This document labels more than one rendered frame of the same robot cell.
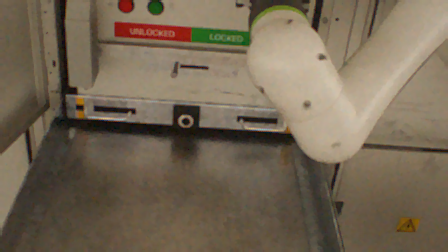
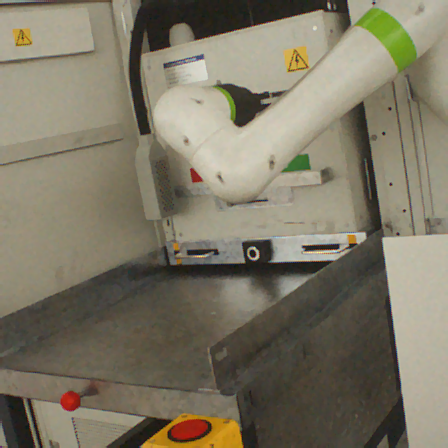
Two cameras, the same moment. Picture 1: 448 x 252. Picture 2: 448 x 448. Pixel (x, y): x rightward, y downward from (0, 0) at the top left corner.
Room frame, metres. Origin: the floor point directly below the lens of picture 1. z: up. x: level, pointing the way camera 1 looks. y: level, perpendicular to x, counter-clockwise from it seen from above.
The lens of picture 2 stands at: (-0.23, -0.83, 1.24)
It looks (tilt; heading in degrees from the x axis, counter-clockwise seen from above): 10 degrees down; 39
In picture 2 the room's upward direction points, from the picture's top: 10 degrees counter-clockwise
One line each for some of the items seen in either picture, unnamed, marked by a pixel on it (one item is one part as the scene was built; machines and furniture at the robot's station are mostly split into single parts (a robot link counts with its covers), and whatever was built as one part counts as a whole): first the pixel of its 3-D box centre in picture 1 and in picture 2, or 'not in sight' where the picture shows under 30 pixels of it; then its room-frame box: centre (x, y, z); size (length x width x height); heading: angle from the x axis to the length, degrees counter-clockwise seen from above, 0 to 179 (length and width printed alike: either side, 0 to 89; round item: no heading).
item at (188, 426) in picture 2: not in sight; (190, 432); (0.27, -0.34, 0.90); 0.04 x 0.04 x 0.02
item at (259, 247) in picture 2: (186, 117); (255, 251); (1.02, 0.08, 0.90); 0.06 x 0.03 x 0.05; 94
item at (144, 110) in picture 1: (187, 109); (264, 247); (1.06, 0.09, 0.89); 0.54 x 0.05 x 0.06; 94
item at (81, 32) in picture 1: (83, 39); (156, 180); (0.96, 0.29, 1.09); 0.08 x 0.05 x 0.17; 4
